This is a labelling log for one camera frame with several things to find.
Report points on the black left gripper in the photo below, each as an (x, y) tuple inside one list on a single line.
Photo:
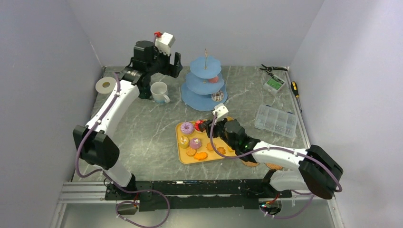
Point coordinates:
[(173, 71)]

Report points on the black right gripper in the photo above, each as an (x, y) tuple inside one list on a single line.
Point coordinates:
[(207, 126)]

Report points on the red frosted donut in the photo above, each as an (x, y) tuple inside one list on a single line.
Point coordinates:
[(197, 126)]

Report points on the purple sprinkled donut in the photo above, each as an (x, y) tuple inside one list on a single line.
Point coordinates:
[(187, 128)]

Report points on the white and blue mug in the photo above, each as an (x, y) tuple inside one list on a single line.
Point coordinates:
[(159, 92)]

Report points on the yellow cupcake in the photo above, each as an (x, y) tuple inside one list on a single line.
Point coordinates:
[(183, 142)]

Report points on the blue three-tier cake stand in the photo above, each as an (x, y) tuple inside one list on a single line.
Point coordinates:
[(196, 91)]

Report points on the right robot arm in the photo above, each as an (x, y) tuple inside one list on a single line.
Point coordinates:
[(311, 169)]

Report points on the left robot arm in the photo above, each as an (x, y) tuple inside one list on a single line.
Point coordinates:
[(96, 150)]

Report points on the orange flower cookie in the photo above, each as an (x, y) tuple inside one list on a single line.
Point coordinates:
[(210, 147)]

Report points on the yellow serving tray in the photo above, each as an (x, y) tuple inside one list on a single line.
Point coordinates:
[(185, 159)]

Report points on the orange striped round cookie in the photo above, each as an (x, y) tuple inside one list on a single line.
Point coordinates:
[(221, 150)]

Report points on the orange fish cookie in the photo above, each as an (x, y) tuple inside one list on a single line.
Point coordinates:
[(200, 156)]

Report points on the round brown cookie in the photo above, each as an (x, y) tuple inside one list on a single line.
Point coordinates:
[(190, 151)]

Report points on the dark green mug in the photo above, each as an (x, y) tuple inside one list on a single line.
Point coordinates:
[(145, 94)]

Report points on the left woven rattan coaster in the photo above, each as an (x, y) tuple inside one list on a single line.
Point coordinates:
[(249, 164)]

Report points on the woven rattan coaster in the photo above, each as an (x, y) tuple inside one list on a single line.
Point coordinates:
[(274, 167), (249, 164)]

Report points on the clear plastic compartment box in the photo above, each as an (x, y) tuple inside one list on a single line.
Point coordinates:
[(276, 121)]

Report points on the white tape roll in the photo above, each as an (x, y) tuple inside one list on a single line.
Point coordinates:
[(105, 85)]

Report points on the green and white box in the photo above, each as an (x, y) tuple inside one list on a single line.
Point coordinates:
[(274, 84)]

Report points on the right woven rattan coaster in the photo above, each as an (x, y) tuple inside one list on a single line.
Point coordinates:
[(274, 167)]

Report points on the black pliers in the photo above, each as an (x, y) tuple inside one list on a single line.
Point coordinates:
[(269, 70)]

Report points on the yellow black screwdriver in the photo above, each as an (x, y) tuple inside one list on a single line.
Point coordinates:
[(295, 92)]

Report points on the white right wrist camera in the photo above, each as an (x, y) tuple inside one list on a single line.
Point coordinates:
[(220, 112)]

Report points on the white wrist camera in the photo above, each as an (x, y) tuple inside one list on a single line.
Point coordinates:
[(220, 112), (164, 42)]

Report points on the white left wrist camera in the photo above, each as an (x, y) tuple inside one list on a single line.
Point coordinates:
[(164, 42)]

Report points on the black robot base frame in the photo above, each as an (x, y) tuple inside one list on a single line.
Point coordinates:
[(196, 194)]

